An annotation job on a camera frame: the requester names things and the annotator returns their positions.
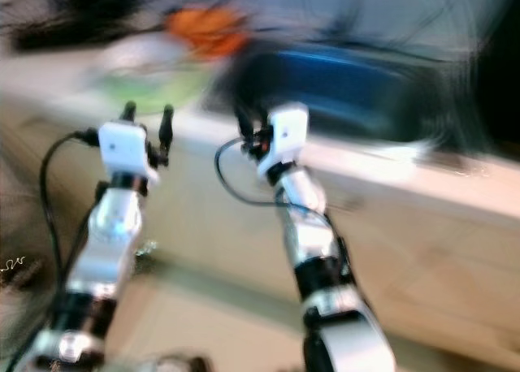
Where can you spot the light green plate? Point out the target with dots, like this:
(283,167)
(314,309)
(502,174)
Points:
(154,96)

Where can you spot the white bowl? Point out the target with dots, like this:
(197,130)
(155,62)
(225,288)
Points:
(154,57)

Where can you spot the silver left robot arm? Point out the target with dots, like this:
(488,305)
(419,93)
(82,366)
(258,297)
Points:
(118,218)

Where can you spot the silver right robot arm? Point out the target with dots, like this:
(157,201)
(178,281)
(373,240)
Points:
(309,234)

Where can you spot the black power strip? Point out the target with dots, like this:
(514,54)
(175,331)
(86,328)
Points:
(81,35)

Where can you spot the stainless steel sink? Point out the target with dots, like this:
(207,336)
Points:
(349,88)

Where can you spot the orange bowl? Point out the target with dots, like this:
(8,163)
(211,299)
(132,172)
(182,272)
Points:
(207,31)

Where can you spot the black floor fan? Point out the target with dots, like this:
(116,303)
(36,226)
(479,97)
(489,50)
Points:
(20,283)

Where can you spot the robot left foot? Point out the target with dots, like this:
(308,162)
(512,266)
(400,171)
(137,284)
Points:
(175,362)

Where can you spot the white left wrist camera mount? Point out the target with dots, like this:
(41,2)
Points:
(126,149)

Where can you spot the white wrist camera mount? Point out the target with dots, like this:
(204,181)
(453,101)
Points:
(126,149)
(288,132)

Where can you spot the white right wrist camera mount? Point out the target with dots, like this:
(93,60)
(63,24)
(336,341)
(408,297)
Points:
(288,132)

